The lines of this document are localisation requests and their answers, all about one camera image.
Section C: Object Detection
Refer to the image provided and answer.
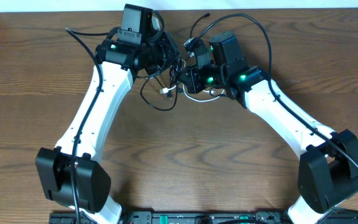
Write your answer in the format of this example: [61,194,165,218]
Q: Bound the black usb cable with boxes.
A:
[135,12,211,112]

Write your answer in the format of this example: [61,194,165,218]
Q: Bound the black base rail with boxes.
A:
[48,211,358,224]

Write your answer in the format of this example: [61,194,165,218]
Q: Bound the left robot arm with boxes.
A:
[35,4,180,223]

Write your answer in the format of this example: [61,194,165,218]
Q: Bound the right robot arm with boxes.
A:
[179,32,358,223]

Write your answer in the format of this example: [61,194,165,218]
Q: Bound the white usb cable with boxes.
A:
[159,58,226,103]

